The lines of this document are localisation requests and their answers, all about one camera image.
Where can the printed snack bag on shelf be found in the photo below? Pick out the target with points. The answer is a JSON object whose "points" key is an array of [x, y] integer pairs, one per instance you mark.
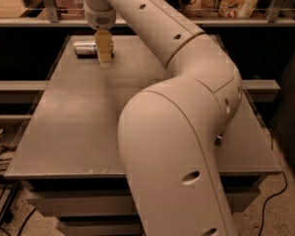
{"points": [[233, 9]]}

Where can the grey drawer cabinet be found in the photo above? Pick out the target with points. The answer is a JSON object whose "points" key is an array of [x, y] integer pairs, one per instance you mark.
{"points": [[69, 157]]}

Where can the metal shelf rail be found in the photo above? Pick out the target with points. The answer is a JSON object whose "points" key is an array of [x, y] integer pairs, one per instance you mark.
{"points": [[65, 13]]}

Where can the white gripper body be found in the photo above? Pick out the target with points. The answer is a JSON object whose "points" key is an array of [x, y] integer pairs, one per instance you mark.
{"points": [[99, 20]]}

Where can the silver blue redbull can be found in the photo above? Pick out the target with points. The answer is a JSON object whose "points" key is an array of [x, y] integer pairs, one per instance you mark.
{"points": [[85, 48]]}

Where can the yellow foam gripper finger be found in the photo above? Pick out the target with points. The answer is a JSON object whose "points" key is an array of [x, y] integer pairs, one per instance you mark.
{"points": [[103, 43]]}

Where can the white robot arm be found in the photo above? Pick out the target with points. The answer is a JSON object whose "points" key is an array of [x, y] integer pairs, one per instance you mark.
{"points": [[166, 132]]}

